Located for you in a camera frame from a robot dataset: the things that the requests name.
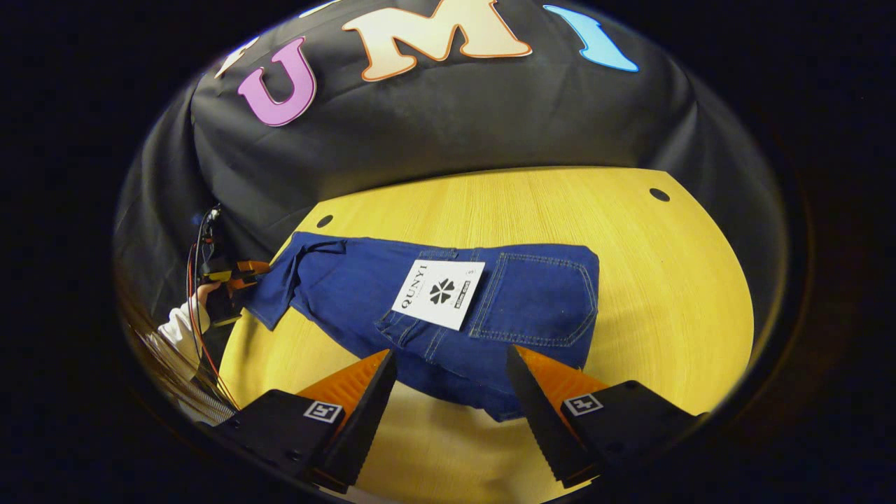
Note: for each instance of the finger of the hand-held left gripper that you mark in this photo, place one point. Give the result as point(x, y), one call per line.
point(248, 268)

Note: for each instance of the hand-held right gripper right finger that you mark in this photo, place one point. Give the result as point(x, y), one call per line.
point(535, 413)

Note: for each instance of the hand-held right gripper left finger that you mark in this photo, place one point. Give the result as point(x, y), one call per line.
point(371, 413)

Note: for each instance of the blue denim jeans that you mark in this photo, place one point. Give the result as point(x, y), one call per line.
point(532, 301)

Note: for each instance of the person's beige clothing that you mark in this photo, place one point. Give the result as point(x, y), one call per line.
point(168, 378)

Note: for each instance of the white paper hang tag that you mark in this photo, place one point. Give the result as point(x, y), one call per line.
point(437, 294)

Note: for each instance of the black backdrop cloth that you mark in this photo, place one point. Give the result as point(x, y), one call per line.
point(420, 140)

